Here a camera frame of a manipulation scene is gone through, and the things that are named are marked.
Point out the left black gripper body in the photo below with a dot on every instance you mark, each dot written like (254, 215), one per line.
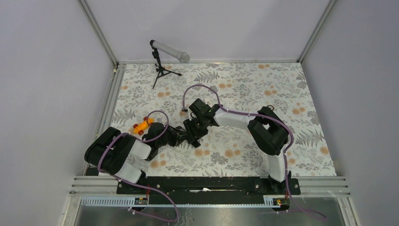
(170, 137)

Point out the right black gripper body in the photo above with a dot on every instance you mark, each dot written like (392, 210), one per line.
(196, 126)

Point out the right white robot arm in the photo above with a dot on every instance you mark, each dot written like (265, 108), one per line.
(268, 131)

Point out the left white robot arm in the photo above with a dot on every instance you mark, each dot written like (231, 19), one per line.
(110, 152)

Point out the orange toy car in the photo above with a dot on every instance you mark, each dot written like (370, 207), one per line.
(139, 128)

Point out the floral table mat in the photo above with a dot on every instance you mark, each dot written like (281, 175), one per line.
(223, 151)

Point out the black tripod microphone stand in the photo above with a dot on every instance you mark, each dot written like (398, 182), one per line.
(162, 71)

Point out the grey microphone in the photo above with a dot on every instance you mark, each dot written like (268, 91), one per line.
(182, 57)

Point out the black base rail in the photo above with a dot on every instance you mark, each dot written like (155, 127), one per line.
(257, 185)

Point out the grey slotted cable duct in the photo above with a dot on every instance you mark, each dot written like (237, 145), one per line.
(197, 202)

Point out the aluminium frame post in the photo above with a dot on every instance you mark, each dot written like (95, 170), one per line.
(98, 32)

